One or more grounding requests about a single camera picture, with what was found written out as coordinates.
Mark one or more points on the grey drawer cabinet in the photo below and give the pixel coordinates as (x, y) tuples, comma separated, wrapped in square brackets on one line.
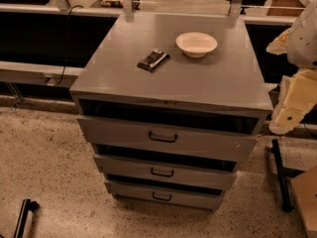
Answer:
[(223, 92)]

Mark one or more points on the black snack packet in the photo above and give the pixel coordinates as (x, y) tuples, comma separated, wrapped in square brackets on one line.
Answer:
[(153, 60)]

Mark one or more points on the white bowl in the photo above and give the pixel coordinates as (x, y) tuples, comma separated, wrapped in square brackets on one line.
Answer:
[(196, 45)]

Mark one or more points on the grey bottom drawer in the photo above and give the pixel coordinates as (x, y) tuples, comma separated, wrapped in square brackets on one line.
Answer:
[(164, 195)]

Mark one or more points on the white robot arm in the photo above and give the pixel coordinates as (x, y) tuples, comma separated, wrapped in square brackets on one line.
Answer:
[(299, 42)]

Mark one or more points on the grey middle drawer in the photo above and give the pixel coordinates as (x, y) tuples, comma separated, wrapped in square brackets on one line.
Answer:
[(171, 173)]

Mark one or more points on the black metal leg left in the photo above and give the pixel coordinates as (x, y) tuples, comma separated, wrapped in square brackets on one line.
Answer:
[(27, 206)]

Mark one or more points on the grey top drawer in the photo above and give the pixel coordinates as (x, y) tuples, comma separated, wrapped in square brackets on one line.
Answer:
[(166, 139)]

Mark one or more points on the wooden board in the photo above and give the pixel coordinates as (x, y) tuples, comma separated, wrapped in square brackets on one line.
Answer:
[(305, 192)]

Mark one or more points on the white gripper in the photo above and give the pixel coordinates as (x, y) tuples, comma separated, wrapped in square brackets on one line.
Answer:
[(304, 42)]

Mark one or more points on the black metal stand right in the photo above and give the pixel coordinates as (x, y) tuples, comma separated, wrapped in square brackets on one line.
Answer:
[(283, 173)]

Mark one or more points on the grey drawer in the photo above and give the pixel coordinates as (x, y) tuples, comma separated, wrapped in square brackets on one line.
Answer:
[(171, 173), (164, 195), (166, 139)]

